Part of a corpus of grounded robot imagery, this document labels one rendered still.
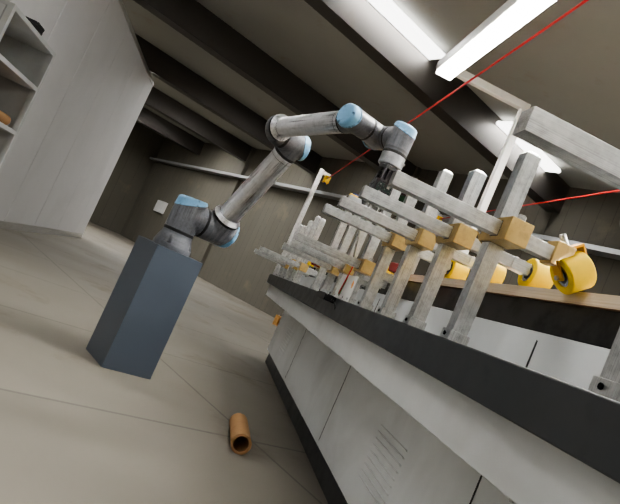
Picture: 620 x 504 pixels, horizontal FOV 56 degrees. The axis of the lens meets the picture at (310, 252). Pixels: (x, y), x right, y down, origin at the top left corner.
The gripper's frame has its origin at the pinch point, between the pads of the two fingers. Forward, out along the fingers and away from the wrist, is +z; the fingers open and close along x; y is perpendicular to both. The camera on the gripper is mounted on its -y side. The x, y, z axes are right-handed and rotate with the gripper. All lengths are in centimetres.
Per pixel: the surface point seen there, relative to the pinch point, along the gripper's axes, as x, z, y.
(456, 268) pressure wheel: 30.0, 6.0, 24.1
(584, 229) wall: 349, -180, -475
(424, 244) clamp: 9, 8, 51
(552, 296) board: 29, 12, 87
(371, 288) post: 8.0, 23.2, 18.4
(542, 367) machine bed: 30, 27, 92
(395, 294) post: 9.1, 23.2, 43.3
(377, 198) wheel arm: -13, 6, 72
